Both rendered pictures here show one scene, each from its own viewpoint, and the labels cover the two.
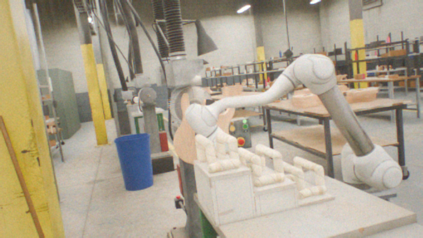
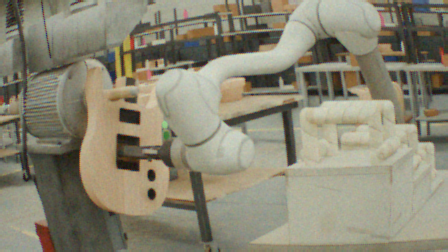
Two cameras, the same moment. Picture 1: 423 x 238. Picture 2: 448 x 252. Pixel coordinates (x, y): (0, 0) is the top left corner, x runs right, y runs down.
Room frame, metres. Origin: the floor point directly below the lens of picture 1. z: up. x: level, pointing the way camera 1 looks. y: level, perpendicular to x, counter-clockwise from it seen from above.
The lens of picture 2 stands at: (0.37, 0.94, 1.37)
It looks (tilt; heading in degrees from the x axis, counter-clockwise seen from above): 8 degrees down; 324
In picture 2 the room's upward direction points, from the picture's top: 8 degrees counter-clockwise
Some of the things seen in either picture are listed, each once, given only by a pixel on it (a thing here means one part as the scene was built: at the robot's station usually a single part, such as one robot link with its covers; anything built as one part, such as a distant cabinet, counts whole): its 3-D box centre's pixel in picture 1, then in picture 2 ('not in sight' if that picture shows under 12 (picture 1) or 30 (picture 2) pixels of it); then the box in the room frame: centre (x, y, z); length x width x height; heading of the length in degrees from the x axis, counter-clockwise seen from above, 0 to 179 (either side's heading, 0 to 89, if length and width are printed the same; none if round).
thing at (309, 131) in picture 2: (200, 150); (310, 140); (1.32, 0.06, 1.15); 0.03 x 0.03 x 0.09
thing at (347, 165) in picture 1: (357, 160); not in sight; (1.86, -0.77, 0.87); 0.18 x 0.16 x 0.22; 7
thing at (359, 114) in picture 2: (204, 141); (341, 115); (1.24, 0.04, 1.20); 0.20 x 0.03 x 0.03; 14
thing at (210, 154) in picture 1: (211, 158); (376, 138); (1.16, 0.02, 1.15); 0.03 x 0.03 x 0.09
